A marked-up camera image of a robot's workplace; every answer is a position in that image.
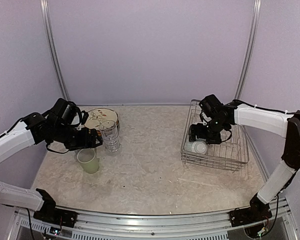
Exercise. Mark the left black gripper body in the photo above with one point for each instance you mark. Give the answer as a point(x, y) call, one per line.
point(72, 140)

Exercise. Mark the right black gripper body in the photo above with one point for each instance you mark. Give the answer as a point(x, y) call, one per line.
point(211, 132)

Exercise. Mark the clear drinking glass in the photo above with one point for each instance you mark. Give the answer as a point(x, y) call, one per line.
point(110, 132)

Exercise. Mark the light green checked bowl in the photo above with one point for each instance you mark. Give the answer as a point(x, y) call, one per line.
point(199, 147)

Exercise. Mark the pale green cup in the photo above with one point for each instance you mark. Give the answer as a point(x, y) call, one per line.
point(88, 160)

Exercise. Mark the beige plate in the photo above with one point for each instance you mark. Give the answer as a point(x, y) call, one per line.
point(99, 115)

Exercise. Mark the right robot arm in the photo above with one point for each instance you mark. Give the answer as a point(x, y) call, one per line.
point(216, 117)

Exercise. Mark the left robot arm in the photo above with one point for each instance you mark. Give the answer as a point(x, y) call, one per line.
point(63, 123)

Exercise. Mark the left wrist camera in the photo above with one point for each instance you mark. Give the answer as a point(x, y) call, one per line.
point(82, 119)

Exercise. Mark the metal wire dish rack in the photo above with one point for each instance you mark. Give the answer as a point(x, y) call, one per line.
point(232, 154)

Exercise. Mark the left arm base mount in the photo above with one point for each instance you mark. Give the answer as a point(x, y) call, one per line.
point(57, 216)

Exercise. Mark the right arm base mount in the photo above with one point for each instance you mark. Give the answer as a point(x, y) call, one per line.
point(245, 216)

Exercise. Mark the front aluminium rail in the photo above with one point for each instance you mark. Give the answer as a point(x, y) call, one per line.
point(93, 225)

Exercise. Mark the left aluminium frame post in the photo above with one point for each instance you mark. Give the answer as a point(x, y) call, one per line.
point(44, 4)

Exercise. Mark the aluminium frame post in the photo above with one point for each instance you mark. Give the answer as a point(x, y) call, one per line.
point(249, 48)
point(44, 4)

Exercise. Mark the right aluminium frame post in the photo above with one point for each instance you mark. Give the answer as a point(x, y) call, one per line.
point(249, 48)

